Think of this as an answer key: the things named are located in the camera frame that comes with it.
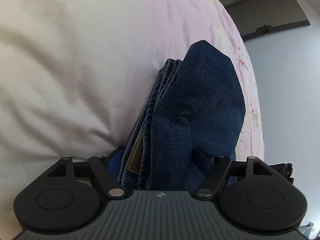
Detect blue denim jeans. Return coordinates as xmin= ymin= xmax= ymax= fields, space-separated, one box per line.
xmin=118 ymin=40 xmax=246 ymax=192

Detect pink floral quilt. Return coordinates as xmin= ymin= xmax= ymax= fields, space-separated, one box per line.
xmin=1 ymin=0 xmax=264 ymax=239

